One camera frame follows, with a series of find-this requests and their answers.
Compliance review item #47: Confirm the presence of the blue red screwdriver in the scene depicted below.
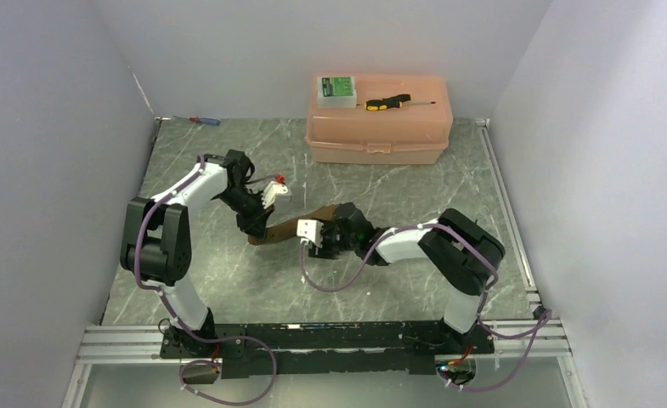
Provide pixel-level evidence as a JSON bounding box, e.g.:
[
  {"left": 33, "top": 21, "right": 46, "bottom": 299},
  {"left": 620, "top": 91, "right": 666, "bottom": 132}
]
[{"left": 174, "top": 116, "right": 221, "bottom": 127}]

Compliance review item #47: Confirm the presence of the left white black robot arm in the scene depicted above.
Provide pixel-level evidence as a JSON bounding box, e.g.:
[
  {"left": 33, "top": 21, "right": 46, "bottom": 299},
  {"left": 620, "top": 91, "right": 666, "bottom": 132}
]
[{"left": 120, "top": 150, "right": 290, "bottom": 357}]

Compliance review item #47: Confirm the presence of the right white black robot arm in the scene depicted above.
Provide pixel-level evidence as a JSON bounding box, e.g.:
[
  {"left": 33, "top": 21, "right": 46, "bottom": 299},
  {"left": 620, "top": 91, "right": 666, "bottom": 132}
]
[{"left": 297, "top": 202, "right": 506, "bottom": 353}]

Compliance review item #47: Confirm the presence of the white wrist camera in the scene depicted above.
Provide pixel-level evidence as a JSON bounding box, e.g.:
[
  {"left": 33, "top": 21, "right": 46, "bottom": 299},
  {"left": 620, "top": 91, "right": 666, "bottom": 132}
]
[
  {"left": 296, "top": 219, "right": 324, "bottom": 248},
  {"left": 261, "top": 173, "right": 292, "bottom": 208}
]

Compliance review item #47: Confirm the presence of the yellow black screwdriver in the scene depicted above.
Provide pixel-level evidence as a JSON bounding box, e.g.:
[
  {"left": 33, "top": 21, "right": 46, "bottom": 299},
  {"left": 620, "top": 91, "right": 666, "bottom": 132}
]
[{"left": 361, "top": 93, "right": 436, "bottom": 111}]

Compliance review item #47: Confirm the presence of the brown cloth napkin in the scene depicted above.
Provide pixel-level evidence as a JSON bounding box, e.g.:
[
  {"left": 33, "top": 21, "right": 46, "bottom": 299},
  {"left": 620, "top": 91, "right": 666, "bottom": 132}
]
[{"left": 247, "top": 204, "right": 339, "bottom": 246}]

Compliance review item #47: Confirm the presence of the green white small box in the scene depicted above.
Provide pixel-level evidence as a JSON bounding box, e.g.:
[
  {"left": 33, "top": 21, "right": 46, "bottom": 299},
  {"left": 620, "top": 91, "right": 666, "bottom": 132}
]
[{"left": 315, "top": 76, "right": 358, "bottom": 109}]

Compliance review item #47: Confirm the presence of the aluminium frame rail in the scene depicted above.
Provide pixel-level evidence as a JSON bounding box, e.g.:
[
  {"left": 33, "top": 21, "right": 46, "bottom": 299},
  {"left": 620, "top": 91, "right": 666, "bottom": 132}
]
[{"left": 63, "top": 320, "right": 587, "bottom": 407}]

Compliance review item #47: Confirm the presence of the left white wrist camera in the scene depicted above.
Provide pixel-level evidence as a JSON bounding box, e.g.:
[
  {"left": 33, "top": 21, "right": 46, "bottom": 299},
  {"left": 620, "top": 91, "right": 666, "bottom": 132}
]
[{"left": 261, "top": 173, "right": 292, "bottom": 208}]

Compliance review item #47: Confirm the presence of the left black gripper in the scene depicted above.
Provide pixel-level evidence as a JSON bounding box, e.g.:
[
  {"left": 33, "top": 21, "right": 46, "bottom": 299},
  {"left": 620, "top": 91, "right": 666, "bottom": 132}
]
[{"left": 217, "top": 185, "right": 275, "bottom": 241}]

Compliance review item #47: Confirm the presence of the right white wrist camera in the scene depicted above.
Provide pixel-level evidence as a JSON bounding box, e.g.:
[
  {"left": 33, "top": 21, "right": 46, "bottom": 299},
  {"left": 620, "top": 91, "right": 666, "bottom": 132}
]
[{"left": 296, "top": 219, "right": 324, "bottom": 248}]

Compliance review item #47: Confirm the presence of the pink plastic storage box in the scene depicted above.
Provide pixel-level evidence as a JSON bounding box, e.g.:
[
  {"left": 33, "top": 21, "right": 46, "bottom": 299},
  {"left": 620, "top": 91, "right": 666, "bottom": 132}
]
[{"left": 306, "top": 73, "right": 454, "bottom": 165}]

